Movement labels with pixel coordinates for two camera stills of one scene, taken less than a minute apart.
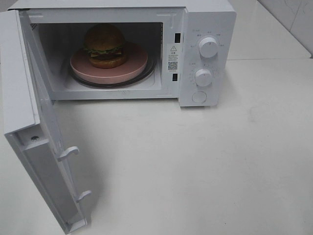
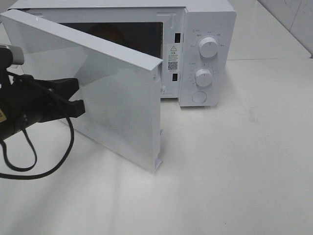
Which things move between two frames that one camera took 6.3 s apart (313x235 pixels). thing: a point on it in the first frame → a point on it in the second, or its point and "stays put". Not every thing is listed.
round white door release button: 199,97 stays put
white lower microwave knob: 203,78 stays put
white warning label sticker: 173,55 stays put
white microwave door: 30,122 → 119,87
